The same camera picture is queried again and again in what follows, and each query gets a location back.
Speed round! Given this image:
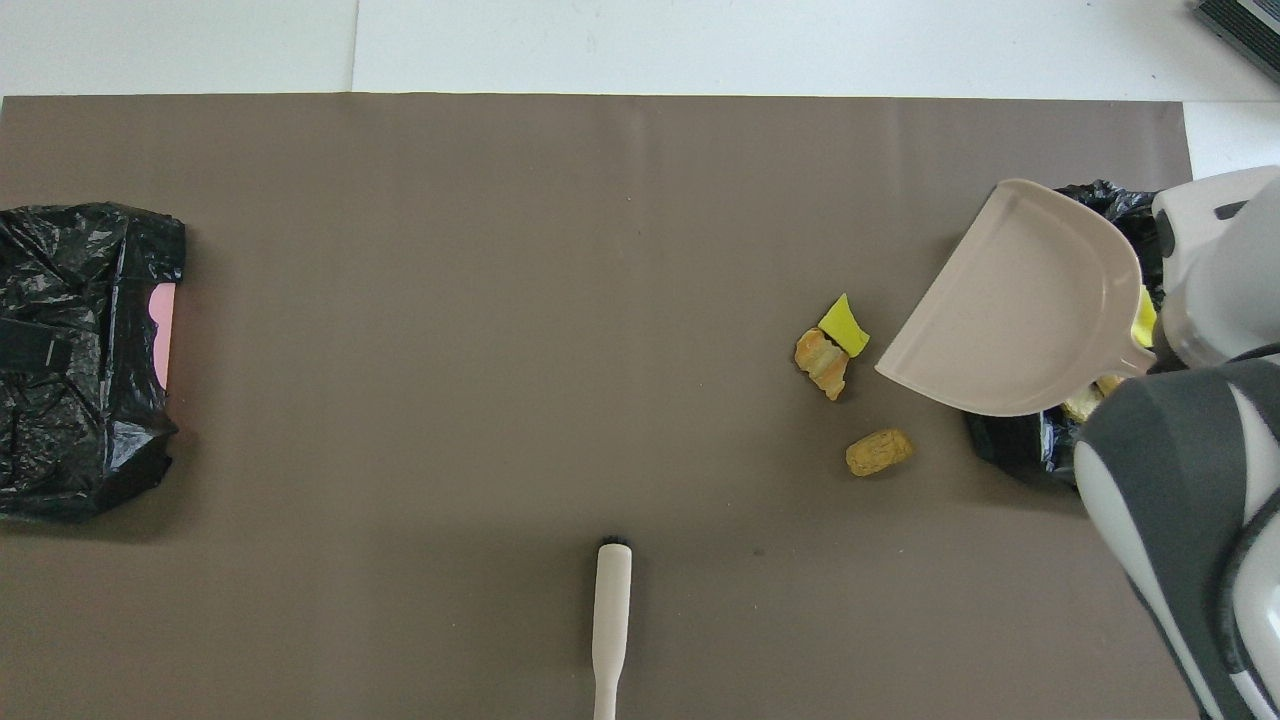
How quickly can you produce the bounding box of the beige brush with black bristles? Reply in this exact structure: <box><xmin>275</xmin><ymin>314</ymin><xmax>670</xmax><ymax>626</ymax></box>
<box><xmin>591</xmin><ymin>537</ymin><xmax>634</xmax><ymax>720</ymax></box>

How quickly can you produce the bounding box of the orange striped sponge piece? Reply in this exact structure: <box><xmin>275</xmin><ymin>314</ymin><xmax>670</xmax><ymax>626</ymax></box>
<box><xmin>794</xmin><ymin>327</ymin><xmax>851</xmax><ymax>403</ymax></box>

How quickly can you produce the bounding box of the mustard brown sponge piece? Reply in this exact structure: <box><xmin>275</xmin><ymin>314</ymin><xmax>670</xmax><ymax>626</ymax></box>
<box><xmin>844</xmin><ymin>428</ymin><xmax>915</xmax><ymax>478</ymax></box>

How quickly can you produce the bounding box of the beige plastic dustpan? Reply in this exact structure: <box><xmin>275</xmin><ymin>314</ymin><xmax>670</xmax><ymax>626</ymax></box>
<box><xmin>874</xmin><ymin>177</ymin><xmax>1158</xmax><ymax>419</ymax></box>

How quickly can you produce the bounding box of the pale cream sponge piece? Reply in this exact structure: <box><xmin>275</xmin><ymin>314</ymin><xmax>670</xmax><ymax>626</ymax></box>
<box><xmin>1062</xmin><ymin>374</ymin><xmax>1123</xmax><ymax>423</ymax></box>

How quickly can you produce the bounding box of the pink bin in black bag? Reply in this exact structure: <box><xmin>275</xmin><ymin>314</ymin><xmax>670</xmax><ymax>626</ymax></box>
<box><xmin>0</xmin><ymin>202</ymin><xmax>188</xmax><ymax>523</ymax></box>

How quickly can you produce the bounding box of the open bin with black bag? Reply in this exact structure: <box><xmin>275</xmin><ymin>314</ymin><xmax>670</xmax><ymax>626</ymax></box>
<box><xmin>963</xmin><ymin>180</ymin><xmax>1169</xmax><ymax>493</ymax></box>

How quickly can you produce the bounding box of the brown paper table mat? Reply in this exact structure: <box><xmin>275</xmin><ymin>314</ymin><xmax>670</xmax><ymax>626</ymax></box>
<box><xmin>0</xmin><ymin>93</ymin><xmax>1254</xmax><ymax>720</ymax></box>

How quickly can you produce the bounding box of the dark grey ribbed device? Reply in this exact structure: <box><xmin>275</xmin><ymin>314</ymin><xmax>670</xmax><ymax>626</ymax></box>
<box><xmin>1194</xmin><ymin>0</ymin><xmax>1280</xmax><ymax>85</ymax></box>

